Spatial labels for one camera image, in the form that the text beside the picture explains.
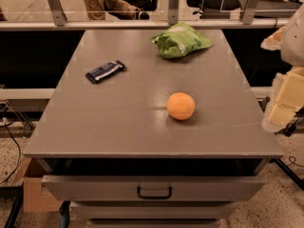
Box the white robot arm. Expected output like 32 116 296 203
261 5 304 133

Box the green rice chip bag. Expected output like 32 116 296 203
150 23 213 59

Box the orange fruit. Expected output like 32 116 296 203
167 92 196 121

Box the dark blue snack bar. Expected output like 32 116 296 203
85 60 126 85

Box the grey lower drawer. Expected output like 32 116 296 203
71 201 236 219

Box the grey open top drawer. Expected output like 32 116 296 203
43 159 264 202

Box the person in brown clothes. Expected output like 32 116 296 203
84 0 149 20

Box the cardboard box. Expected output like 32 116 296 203
23 159 62 213

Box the black drawer handle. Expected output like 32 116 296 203
137 186 172 200

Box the metal railing frame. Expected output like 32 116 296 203
0 0 288 30

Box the black floor cable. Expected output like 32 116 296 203
0 117 23 185

